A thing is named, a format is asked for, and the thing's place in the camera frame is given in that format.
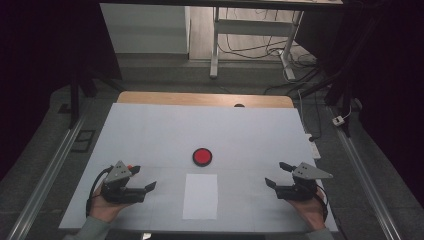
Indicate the black stand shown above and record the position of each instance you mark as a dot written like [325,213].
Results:
[74,100]
[343,96]

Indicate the white desk frame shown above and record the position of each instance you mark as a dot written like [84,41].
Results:
[253,27]

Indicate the round red ink pad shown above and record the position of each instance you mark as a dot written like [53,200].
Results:
[202,157]

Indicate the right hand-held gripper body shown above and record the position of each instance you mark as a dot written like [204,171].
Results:
[300,191]

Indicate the person's left hand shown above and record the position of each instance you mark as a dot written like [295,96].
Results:
[103,210]

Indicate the white paper sheet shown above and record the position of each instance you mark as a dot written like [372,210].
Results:
[200,200]

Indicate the white power strip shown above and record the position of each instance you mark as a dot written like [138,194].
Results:
[314,148]

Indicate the person's right hand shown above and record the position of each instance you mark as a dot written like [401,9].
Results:
[315,211]

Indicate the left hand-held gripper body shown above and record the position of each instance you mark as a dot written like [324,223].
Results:
[116,195]

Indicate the large white table cover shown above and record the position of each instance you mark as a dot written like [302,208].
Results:
[200,126]

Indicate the dark table grommet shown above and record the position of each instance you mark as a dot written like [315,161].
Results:
[239,105]

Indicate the aluminium rail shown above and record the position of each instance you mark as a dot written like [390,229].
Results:
[366,186]
[43,181]

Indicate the white plug adapter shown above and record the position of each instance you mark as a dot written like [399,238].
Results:
[338,120]

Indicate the white cabinet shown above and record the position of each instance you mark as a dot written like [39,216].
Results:
[146,30]

